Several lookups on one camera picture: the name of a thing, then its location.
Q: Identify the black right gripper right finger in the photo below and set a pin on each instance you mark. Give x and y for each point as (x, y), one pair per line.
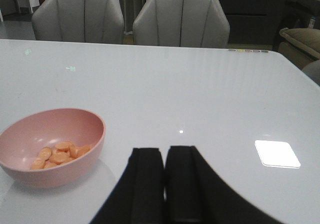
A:
(196, 194)

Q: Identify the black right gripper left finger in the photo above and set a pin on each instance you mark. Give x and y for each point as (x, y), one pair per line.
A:
(138, 196)

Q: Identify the orange ham slices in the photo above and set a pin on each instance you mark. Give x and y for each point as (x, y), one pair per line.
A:
(60, 154)

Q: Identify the pink bowl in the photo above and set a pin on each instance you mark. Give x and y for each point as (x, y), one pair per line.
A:
(21, 142)

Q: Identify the grey chair at table end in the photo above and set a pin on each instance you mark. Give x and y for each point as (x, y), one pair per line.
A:
(312, 70)

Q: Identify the grey chair right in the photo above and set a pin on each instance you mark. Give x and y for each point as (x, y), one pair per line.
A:
(182, 23)

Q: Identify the beige sofa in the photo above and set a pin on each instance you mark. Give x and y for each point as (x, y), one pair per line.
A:
(301, 46)

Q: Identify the dark cabinet counter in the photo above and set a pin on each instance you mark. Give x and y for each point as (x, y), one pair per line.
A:
(253, 21)

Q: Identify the grey chair left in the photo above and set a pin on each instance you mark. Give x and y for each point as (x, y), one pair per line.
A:
(80, 21)

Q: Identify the black side table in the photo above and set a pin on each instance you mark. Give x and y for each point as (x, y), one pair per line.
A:
(298, 14)

